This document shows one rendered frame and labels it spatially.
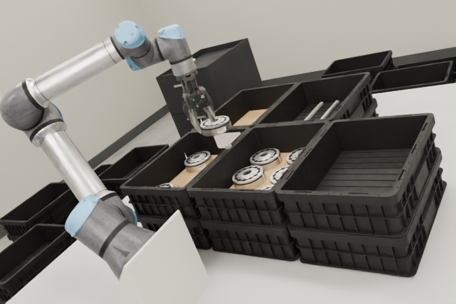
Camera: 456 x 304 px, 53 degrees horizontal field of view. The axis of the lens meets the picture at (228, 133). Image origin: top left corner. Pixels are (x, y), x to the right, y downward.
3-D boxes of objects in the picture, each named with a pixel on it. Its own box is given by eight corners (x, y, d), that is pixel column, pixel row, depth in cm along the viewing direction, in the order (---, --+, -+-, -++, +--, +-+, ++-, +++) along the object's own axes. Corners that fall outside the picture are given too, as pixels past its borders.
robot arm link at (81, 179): (99, 255, 127) (-3, 108, 138) (117, 252, 141) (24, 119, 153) (133, 227, 127) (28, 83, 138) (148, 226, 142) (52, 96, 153)
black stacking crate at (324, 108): (340, 153, 146) (332, 121, 142) (262, 155, 164) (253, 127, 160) (378, 100, 174) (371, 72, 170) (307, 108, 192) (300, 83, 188)
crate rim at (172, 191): (191, 136, 179) (188, 131, 178) (254, 132, 161) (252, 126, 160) (120, 194, 151) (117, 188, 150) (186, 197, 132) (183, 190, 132)
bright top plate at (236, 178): (254, 184, 137) (253, 182, 137) (226, 184, 143) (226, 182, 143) (269, 166, 144) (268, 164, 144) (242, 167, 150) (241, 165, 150)
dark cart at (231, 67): (249, 186, 324) (204, 67, 293) (199, 187, 349) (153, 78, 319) (282, 144, 370) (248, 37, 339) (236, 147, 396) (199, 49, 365)
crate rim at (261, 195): (275, 201, 114) (271, 193, 113) (186, 197, 132) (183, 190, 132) (333, 127, 142) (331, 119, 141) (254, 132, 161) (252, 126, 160)
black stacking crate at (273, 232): (298, 266, 121) (284, 229, 117) (211, 254, 139) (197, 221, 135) (349, 182, 149) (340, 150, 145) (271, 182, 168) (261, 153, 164)
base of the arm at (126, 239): (127, 269, 109) (95, 244, 110) (121, 294, 119) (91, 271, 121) (165, 226, 119) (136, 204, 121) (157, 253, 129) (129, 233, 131)
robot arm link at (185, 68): (168, 63, 149) (192, 53, 150) (174, 76, 150) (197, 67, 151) (171, 66, 142) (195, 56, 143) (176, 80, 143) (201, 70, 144)
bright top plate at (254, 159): (269, 165, 145) (269, 163, 144) (244, 164, 151) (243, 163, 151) (285, 149, 151) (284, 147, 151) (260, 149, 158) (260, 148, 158)
